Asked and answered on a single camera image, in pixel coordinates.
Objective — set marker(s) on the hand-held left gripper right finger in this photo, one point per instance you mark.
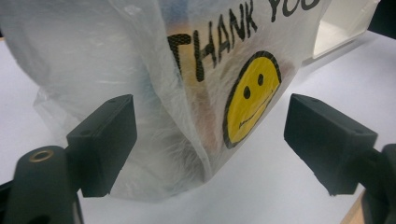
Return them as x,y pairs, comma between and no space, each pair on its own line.
327,146

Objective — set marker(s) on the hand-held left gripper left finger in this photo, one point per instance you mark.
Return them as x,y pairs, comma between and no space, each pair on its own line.
102,143

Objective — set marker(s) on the clear plastic shopping bag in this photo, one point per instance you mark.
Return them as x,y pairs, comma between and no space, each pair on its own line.
102,56

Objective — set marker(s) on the white plastic tray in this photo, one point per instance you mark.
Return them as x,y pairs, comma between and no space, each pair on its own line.
339,28

